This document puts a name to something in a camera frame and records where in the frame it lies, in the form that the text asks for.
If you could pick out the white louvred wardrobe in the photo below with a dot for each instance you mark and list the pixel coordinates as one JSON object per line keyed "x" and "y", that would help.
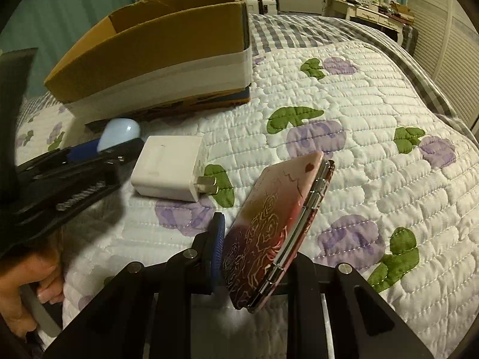
{"x": 447, "y": 48}

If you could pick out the brown cardboard box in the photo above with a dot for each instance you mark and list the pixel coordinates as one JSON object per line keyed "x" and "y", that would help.
{"x": 162, "y": 55}

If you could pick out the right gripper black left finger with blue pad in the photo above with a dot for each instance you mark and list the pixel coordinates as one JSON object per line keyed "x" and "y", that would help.
{"x": 146, "y": 311}

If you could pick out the white floral quilt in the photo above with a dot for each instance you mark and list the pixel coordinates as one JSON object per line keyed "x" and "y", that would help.
{"x": 402, "y": 207}

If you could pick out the grey checked bed sheet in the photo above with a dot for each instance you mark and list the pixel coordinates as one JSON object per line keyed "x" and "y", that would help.
{"x": 268, "y": 33}

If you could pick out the white dressing table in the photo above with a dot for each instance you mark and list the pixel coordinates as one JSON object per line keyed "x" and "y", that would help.
{"x": 350, "y": 10}

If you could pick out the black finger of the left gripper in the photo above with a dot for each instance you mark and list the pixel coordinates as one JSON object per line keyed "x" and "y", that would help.
{"x": 124, "y": 153}

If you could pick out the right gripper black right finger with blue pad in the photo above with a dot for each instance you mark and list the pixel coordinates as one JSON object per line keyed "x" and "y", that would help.
{"x": 335, "y": 313}

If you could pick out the pink engraved compact mirror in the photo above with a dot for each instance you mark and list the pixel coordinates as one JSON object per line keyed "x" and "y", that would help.
{"x": 271, "y": 226}

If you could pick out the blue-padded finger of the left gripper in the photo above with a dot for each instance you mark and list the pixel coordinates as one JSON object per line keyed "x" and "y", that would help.
{"x": 85, "y": 151}

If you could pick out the teal left curtain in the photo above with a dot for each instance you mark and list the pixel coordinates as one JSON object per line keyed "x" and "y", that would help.
{"x": 52, "y": 27}

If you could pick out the dark suitcase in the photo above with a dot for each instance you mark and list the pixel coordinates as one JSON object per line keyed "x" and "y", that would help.
{"x": 410, "y": 37}

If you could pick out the white suitcase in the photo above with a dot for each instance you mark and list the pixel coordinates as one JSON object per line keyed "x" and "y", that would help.
{"x": 262, "y": 7}

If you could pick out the light blue small case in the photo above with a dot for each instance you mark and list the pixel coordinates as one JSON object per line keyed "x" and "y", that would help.
{"x": 118, "y": 131}

